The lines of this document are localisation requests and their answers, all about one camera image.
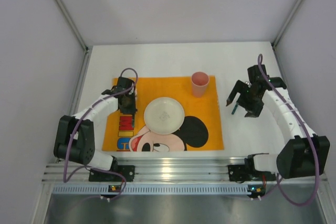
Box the pink plastic cup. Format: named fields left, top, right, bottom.
left=191, top=71, right=209, bottom=98

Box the cream round plate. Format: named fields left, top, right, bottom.
left=144, top=97, right=185, bottom=135

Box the orange Mickey Mouse placemat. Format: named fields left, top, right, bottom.
left=102, top=76, right=224, bottom=152

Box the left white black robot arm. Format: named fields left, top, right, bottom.
left=54, top=76, right=137, bottom=177

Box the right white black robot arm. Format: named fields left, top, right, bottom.
left=226, top=65, right=330, bottom=179

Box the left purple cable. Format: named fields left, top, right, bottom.
left=62, top=68, right=139, bottom=201

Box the purple cable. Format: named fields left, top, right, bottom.
left=257, top=54, right=322, bottom=207
left=62, top=68, right=139, bottom=201

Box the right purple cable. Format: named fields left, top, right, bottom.
left=257, top=54, right=322, bottom=207

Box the left aluminium frame post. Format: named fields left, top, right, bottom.
left=53, top=0, right=89, bottom=114

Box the aluminium frame post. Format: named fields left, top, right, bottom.
left=53, top=0, right=89, bottom=114
left=271, top=0, right=305, bottom=50

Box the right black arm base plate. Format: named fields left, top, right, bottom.
left=227, top=165, right=276, bottom=183

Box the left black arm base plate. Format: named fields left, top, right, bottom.
left=89, top=165, right=135, bottom=182

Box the aluminium mounting rail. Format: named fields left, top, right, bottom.
left=41, top=156, right=328, bottom=183

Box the slotted grey cable duct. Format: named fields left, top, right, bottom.
left=52, top=184, right=266, bottom=197

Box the right aluminium frame post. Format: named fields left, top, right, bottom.
left=271, top=0, right=305, bottom=50

